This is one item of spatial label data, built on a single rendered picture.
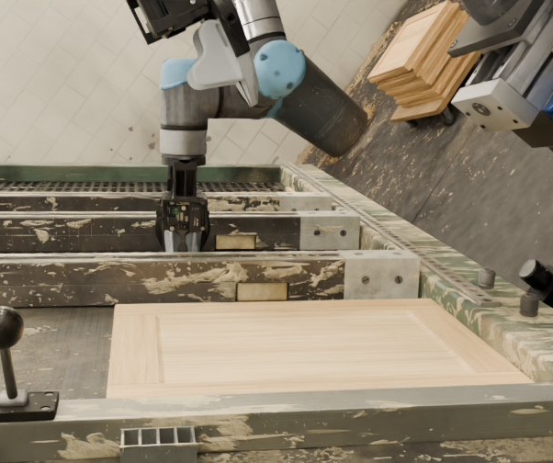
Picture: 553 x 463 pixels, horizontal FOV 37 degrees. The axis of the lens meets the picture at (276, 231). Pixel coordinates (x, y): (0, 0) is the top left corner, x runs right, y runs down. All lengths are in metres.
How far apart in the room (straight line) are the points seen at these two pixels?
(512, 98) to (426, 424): 0.68
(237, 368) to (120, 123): 5.47
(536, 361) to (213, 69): 0.50
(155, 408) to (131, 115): 5.64
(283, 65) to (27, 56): 5.30
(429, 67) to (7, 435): 3.72
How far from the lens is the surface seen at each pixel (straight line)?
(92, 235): 1.66
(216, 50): 0.81
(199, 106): 1.31
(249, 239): 1.67
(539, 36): 1.45
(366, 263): 1.33
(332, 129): 5.61
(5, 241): 1.68
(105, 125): 6.40
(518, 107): 1.41
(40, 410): 0.82
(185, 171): 1.30
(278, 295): 1.32
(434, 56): 4.37
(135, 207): 1.91
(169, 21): 0.80
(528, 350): 1.03
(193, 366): 1.01
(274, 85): 1.20
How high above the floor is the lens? 1.46
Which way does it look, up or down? 14 degrees down
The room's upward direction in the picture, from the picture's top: 54 degrees counter-clockwise
